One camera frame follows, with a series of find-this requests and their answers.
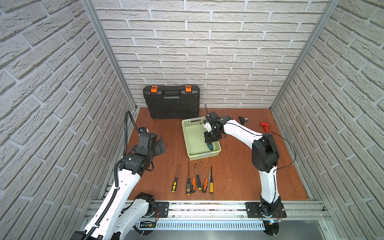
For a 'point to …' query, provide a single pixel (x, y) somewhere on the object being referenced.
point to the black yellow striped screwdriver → (188, 184)
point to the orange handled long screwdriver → (204, 188)
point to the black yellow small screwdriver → (175, 183)
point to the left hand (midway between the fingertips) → (154, 143)
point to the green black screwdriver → (210, 146)
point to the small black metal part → (242, 120)
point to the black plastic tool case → (173, 101)
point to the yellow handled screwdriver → (211, 184)
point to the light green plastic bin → (197, 147)
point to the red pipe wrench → (266, 126)
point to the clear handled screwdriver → (209, 181)
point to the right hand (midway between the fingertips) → (208, 139)
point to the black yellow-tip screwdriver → (199, 185)
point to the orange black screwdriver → (193, 188)
